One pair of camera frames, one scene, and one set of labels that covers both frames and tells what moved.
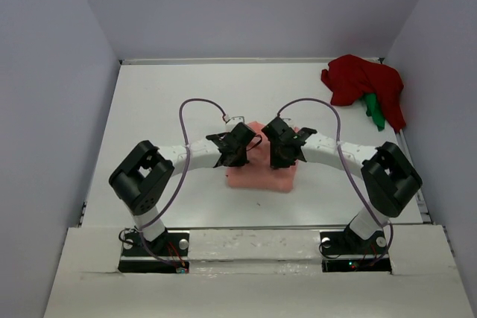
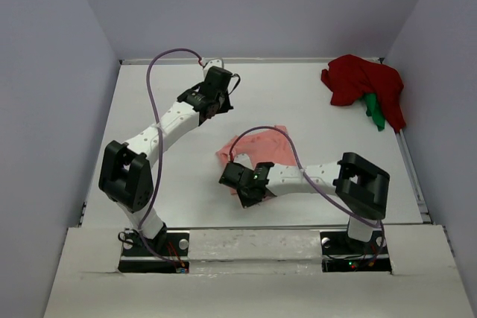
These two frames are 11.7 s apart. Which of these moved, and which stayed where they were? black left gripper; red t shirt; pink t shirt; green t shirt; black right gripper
Moved: black right gripper; black left gripper; pink t shirt
Stayed: red t shirt; green t shirt
